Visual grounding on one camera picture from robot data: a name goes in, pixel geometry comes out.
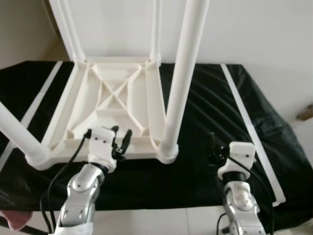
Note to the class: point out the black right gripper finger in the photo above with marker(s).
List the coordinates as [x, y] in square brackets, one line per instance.
[213, 143]

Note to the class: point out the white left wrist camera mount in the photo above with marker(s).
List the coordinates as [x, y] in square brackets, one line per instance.
[101, 144]

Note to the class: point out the white plastic table top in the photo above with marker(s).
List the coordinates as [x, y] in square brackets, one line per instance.
[98, 117]

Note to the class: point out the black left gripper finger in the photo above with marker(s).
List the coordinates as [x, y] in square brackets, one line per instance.
[115, 129]
[126, 140]

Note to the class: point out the white plastic table leg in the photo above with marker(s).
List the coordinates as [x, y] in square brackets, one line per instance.
[156, 29]
[73, 34]
[22, 137]
[183, 73]

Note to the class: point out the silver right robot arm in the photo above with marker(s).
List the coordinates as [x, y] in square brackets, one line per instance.
[244, 205]

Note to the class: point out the black metal table leg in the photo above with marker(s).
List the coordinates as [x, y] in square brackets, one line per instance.
[34, 230]

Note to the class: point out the pink table cover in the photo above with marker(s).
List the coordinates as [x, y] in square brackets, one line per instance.
[14, 220]

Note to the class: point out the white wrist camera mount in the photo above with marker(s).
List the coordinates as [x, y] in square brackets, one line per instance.
[101, 144]
[239, 156]

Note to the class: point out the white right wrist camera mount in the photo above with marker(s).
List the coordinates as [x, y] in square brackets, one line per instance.
[239, 156]

